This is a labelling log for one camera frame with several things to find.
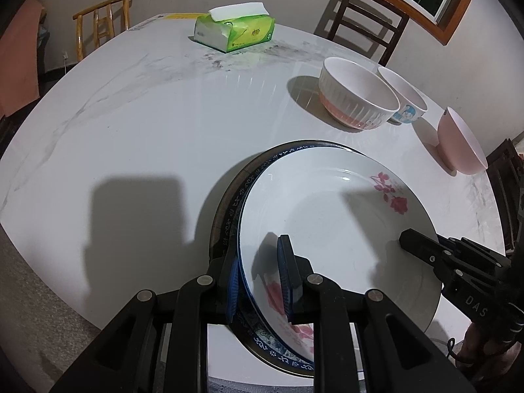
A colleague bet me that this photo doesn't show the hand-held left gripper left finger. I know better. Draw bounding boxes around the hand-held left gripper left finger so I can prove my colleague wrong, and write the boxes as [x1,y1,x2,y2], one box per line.
[49,250,240,393]

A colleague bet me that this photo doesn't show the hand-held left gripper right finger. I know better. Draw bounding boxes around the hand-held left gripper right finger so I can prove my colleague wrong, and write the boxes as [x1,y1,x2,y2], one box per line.
[277,234,477,393]

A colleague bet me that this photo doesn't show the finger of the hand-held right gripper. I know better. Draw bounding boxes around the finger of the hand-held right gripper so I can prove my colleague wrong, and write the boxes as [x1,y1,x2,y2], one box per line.
[399,228,508,280]

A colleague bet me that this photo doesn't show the white plate pink flowers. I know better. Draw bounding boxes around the white plate pink flowers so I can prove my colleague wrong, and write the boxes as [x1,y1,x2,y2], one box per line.
[238,147,440,371]

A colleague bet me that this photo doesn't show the large blue floral plate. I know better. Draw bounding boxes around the large blue floral plate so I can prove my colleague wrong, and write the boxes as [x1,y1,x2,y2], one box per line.
[208,140,443,378]

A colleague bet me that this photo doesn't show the large pink bowl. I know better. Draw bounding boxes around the large pink bowl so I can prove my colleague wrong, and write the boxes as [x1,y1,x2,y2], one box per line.
[437,106,489,175]

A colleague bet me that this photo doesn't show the white bowl blue print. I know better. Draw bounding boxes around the white bowl blue print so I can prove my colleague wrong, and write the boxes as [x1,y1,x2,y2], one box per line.
[377,66,428,124]

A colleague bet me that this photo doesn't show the white ribbed bowl pink base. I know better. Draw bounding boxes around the white ribbed bowl pink base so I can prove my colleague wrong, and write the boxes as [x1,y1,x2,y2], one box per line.
[318,57,401,131]

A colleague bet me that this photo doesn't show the person's right hand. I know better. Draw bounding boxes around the person's right hand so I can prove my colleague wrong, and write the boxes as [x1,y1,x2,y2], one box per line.
[456,321,520,363]

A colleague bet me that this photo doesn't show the green tissue pack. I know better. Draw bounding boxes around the green tissue pack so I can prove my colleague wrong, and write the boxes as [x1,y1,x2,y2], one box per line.
[193,2,276,54]

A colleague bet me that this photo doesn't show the dark wooden slatted chair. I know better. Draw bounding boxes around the dark wooden slatted chair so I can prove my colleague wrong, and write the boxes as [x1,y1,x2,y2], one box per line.
[327,0,410,66]

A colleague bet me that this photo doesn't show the bamboo chair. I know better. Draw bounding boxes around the bamboo chair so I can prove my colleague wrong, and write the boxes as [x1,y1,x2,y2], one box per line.
[73,0,135,62]

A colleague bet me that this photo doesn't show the orange cloth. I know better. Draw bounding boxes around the orange cloth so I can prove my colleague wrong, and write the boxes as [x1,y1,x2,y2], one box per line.
[0,0,44,119]

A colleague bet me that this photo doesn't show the black cable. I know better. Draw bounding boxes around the black cable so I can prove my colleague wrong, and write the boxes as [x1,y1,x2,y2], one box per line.
[446,337,467,363]

